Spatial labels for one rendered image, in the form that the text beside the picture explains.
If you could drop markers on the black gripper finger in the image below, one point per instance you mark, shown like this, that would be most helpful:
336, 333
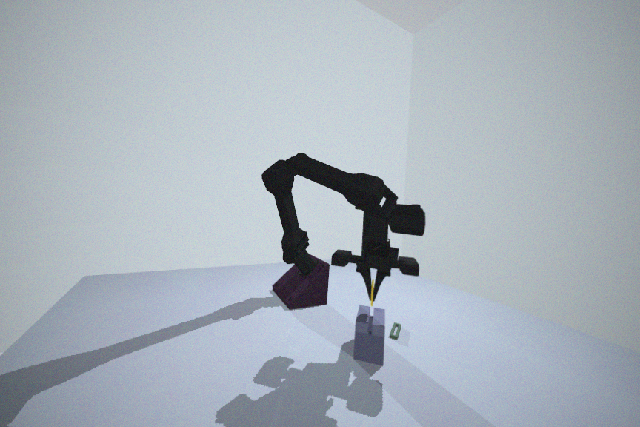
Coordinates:
367, 279
379, 277

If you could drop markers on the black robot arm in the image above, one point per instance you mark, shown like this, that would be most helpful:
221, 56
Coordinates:
362, 190

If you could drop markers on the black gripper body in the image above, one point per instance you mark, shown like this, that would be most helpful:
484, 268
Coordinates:
407, 265

